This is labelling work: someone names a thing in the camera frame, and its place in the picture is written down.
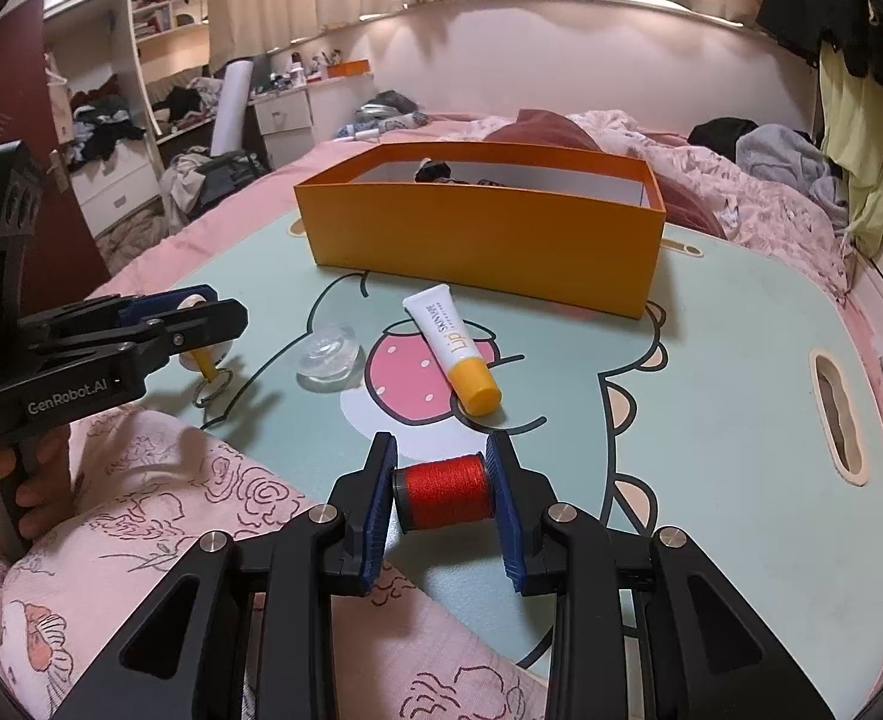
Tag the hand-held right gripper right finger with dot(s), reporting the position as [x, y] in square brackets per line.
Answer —
[505, 517]

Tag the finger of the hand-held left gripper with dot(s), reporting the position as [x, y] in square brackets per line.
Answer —
[208, 322]
[156, 304]

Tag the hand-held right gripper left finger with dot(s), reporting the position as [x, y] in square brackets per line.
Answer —
[383, 510]

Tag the red thread spool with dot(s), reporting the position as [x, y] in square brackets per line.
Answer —
[445, 491]

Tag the white lip balm tube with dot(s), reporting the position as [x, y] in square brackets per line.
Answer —
[445, 337]

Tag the orange cardboard box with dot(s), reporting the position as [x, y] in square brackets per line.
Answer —
[486, 247]

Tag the person's left hand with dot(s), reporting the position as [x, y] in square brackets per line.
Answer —
[47, 465]

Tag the brown fuzzy blanket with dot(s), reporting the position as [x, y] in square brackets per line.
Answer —
[130, 240]

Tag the white wardrobe unit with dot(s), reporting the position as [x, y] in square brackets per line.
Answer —
[111, 195]

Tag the clear plastic lid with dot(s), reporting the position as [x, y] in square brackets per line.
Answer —
[329, 360]

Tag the clothes heap on chair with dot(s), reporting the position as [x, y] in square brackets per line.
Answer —
[201, 180]

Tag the mint cartoon lap table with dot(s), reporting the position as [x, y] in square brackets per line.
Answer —
[636, 390]

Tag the dark clothes pile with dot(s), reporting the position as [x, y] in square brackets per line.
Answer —
[103, 120]

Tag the white nightstand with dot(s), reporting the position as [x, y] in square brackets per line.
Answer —
[283, 120]

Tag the white bottle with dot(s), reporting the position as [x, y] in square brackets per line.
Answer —
[366, 135]

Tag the toiletries on ledge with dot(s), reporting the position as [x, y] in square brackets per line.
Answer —
[298, 71]

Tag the black crumpled object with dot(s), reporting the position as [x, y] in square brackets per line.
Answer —
[432, 170]

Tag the grey clothes on bed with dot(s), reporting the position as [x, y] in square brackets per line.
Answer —
[389, 109]

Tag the small orange box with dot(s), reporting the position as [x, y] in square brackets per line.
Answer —
[349, 68]

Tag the maroon pillow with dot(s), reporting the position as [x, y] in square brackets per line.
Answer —
[539, 127]

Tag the black garment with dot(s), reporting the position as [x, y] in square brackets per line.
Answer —
[719, 133]

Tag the grey clothes heap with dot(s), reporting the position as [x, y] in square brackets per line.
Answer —
[779, 150]

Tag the yellow-green garment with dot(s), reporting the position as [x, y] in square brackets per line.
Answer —
[861, 135]

